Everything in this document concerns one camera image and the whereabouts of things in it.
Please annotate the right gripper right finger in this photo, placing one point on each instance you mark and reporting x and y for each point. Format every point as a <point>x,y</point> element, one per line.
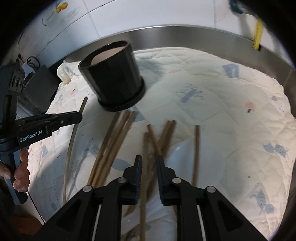
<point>202,214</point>

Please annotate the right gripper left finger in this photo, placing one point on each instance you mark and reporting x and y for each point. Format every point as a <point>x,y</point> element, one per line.
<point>95,213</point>

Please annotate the white plastic rice spoon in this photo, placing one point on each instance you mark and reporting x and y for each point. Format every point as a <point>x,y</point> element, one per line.
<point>161,221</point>

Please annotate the person left hand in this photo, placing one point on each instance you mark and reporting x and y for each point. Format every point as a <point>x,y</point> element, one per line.
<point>22,173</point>

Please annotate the black electric appliance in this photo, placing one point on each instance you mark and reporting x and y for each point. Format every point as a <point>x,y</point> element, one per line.
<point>39,87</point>

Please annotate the white quilted fish-print cloth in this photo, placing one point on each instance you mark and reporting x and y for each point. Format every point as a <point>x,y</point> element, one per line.
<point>242,113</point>

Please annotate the black utensil holder cup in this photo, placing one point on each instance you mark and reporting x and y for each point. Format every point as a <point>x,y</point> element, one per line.
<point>113,74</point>

